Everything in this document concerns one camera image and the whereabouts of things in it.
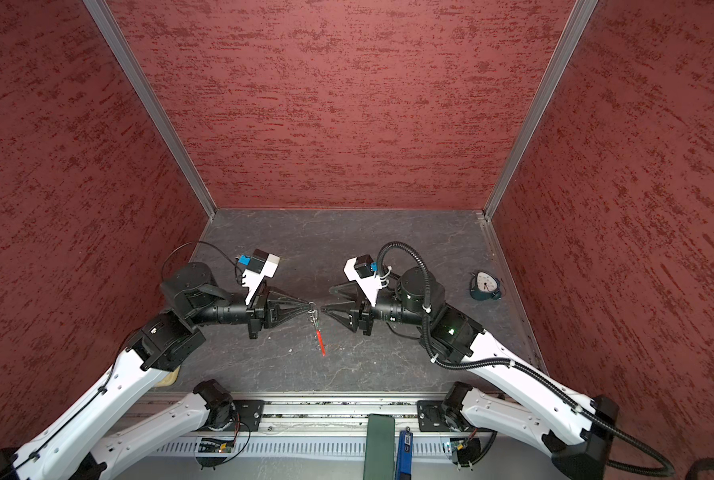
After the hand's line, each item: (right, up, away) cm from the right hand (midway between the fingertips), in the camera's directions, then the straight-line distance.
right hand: (327, 308), depth 58 cm
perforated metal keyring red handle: (-6, -17, +29) cm, 34 cm away
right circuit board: (+33, -39, +14) cm, 53 cm away
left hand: (-3, -1, -3) cm, 5 cm away
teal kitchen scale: (+47, -2, +37) cm, 60 cm away
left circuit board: (-27, -37, +13) cm, 48 cm away
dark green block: (+11, -39, +11) cm, 42 cm away
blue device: (+16, -38, +6) cm, 41 cm away
